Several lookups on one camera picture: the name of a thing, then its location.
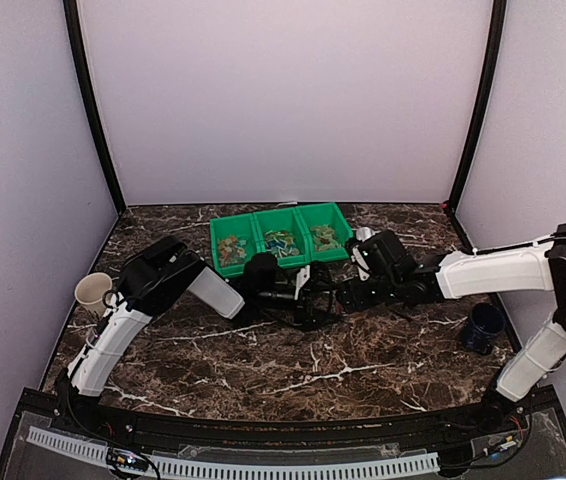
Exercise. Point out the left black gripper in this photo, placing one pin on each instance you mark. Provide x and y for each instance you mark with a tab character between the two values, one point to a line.
308	291

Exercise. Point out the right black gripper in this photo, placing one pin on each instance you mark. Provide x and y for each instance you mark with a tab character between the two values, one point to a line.
349	292

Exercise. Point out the green three-compartment bin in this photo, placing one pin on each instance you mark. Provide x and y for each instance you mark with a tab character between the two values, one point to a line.
295	236

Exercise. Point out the metal scoop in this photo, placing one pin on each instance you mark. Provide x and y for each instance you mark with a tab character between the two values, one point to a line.
362	234

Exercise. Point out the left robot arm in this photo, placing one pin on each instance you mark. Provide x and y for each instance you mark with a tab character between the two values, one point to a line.
152	282

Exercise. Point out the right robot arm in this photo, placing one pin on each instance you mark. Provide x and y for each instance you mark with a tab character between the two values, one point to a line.
529	270

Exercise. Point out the green yellow gummy candies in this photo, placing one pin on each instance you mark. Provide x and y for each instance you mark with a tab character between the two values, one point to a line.
324	238

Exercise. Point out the wrapped colourful candies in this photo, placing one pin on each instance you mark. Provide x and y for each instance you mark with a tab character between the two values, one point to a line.
280	243

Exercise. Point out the star gummy candies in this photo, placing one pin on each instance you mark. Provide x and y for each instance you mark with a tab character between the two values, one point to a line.
232	250

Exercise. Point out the dark blue mug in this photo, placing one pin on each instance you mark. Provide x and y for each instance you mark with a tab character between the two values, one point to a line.
483	325

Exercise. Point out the beige ceramic mug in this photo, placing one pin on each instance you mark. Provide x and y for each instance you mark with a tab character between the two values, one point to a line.
90	290

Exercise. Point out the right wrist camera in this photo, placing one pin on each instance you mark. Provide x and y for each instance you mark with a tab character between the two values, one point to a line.
368	265

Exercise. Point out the right black frame post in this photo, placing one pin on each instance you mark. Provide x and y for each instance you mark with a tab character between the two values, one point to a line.
489	64

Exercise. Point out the black frame post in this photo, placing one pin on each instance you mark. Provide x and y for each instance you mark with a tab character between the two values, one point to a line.
489	64
82	71

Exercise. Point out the black front rail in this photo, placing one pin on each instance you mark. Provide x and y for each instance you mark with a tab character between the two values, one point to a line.
442	428

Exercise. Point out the white slotted cable duct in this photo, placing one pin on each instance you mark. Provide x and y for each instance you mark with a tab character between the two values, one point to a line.
197	462

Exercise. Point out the left black frame post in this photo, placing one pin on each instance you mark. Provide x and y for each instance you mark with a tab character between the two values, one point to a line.
82	71

